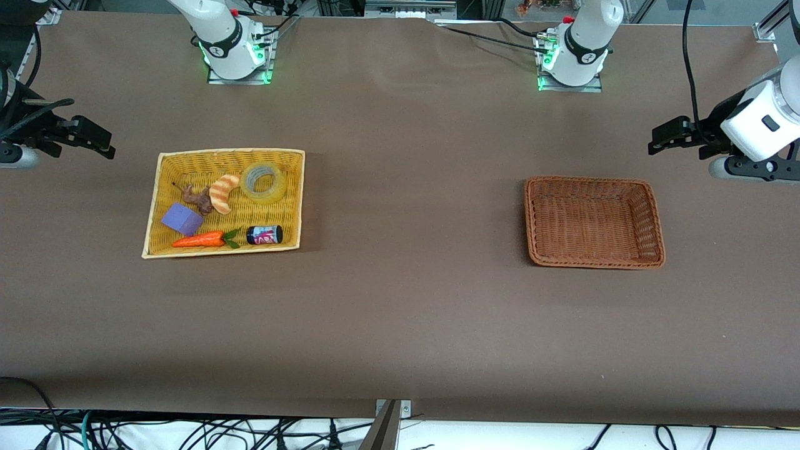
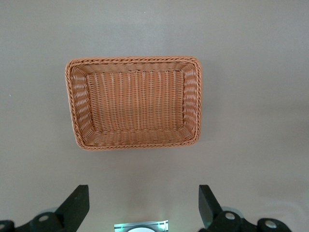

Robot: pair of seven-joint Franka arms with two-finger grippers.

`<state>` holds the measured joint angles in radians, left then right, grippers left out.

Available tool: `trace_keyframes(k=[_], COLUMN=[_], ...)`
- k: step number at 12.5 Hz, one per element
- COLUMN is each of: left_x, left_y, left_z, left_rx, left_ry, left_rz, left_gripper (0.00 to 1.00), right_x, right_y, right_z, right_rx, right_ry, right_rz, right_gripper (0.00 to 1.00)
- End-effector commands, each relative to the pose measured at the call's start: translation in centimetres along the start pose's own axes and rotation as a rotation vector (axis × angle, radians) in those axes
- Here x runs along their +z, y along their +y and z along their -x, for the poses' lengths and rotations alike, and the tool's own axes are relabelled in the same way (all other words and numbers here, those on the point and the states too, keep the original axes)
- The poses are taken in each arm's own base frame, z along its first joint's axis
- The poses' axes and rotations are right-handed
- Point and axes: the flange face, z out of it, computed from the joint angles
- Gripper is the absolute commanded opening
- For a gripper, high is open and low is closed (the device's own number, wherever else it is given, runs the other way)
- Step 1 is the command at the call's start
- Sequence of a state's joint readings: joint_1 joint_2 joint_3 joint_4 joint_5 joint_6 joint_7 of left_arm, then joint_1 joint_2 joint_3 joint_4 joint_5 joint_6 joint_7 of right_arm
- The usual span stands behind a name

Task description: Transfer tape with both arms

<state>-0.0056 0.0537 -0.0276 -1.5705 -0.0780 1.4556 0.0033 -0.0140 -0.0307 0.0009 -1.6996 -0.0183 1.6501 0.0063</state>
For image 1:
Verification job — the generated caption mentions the yellow packing tape roll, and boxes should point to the yellow packing tape roll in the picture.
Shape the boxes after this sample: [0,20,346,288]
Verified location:
[240,163,288,204]

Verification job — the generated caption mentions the yellow wicker basket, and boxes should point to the yellow wicker basket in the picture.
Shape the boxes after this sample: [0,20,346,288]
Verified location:
[141,148,306,259]

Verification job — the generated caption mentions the brown wicker basket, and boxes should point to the brown wicker basket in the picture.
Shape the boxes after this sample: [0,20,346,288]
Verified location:
[524,176,666,270]

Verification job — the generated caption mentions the purple block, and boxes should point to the purple block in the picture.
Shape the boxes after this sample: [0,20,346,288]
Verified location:
[161,202,204,237]

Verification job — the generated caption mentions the aluminium corner profile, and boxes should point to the aluminium corner profile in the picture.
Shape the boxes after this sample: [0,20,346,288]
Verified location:
[753,0,791,43]

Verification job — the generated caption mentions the brown toy figure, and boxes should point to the brown toy figure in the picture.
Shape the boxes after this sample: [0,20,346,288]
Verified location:
[172,182,214,216]

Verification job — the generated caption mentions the toy croissant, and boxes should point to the toy croissant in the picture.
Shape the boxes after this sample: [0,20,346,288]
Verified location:
[208,174,241,216]

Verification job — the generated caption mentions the orange toy carrot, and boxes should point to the orange toy carrot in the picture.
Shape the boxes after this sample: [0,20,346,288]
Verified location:
[171,229,242,250]

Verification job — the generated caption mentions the small dark drink can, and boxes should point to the small dark drink can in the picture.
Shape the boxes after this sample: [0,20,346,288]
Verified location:
[246,225,284,246]

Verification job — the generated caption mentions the brown table cover sheet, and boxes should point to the brown table cover sheet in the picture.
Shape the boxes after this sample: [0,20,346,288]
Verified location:
[0,9,800,429]

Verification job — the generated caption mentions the aluminium side rail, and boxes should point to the aluminium side rail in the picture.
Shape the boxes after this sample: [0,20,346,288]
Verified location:
[12,9,62,83]

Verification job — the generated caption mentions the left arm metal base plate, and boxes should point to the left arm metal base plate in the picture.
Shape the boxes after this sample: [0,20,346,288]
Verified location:
[537,34,604,93]

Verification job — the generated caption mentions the black cable on table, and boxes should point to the black cable on table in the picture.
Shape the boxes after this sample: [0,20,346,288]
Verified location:
[494,17,551,39]
[437,24,551,54]

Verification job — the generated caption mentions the aluminium frame bar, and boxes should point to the aluminium frame bar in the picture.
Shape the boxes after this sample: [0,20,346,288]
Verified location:
[364,0,458,21]

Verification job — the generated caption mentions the metal mount post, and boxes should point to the metal mount post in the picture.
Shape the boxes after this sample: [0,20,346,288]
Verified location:
[359,399,413,450]

